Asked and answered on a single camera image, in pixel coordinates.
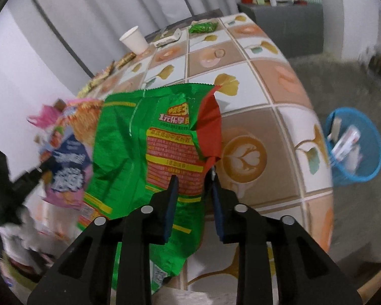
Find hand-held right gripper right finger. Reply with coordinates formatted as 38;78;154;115
209;171;362;305

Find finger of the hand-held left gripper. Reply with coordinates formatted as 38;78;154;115
11;166;52;197

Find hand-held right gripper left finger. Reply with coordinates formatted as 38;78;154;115
27;175;180;305

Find pink purple snack bag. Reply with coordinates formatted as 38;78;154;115
27;98;104;210

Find large green snack bag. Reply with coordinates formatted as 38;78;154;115
77;83;223;294

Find white strawberry print package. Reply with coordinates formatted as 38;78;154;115
332;125;361;163

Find blue mesh wastebasket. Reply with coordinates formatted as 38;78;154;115
324;107;381;187

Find person's left hand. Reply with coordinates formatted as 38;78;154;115
2;206;51;261

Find ginkgo print tablecloth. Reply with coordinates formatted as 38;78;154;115
76;13;334;293

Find gold foil snack packet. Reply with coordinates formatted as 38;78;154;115
78;79;99;98

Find yellow cookie packet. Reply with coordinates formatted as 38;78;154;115
93;62;115;82

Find gold peanut snack packet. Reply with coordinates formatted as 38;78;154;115
116;52;136;69

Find olive brown tissue pack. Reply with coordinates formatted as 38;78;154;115
153;28;182;48

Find white paper cup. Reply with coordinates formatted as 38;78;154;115
119;26;150;54

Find green foil packet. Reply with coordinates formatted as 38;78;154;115
188;21;219;34

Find white curtain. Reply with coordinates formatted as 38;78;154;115
25;0;239;80

